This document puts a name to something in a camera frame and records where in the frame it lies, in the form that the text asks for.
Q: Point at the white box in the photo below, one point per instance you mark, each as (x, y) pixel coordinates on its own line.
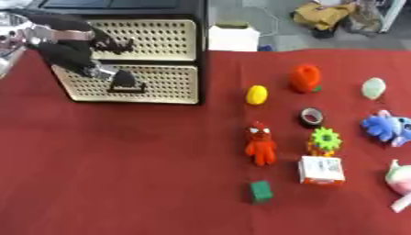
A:
(233, 38)

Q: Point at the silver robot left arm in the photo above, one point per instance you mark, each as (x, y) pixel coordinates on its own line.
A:
(12, 33)

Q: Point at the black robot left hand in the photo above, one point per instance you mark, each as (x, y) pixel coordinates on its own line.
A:
(64, 52)

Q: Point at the pale pierced drawer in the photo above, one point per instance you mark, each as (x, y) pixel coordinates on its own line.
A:
(160, 39)
(171, 85)

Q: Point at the black cabinet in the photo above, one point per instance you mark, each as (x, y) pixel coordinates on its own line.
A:
(202, 46)

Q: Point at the brown bag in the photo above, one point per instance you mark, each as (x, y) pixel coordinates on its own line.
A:
(366, 18)

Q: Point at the green gear toy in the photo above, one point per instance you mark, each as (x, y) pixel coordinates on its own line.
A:
(325, 140)

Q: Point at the white and pink soft toy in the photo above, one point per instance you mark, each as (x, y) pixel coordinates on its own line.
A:
(400, 180)

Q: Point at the green block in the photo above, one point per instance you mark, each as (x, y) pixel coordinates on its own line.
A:
(261, 191)

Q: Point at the yellow bag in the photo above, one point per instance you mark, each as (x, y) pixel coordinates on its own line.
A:
(321, 15)

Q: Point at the orange toy pepper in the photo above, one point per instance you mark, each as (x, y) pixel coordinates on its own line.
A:
(305, 78)

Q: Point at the small blue object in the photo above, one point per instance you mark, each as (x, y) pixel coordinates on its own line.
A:
(265, 48)

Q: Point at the pale green egg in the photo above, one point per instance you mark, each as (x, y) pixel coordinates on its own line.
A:
(373, 88)

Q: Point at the white post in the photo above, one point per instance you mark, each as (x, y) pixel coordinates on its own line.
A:
(393, 13)

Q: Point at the black tape roll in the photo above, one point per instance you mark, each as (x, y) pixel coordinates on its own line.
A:
(311, 117)

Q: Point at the yellow toy lemon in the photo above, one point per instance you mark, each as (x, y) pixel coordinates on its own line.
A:
(257, 95)

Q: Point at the red octopus soft toy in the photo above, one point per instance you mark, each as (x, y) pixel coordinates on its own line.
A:
(260, 147)

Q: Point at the blue soft toy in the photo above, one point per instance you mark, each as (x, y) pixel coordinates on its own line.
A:
(386, 127)

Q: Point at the white and orange carton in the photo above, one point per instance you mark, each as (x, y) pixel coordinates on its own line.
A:
(321, 170)

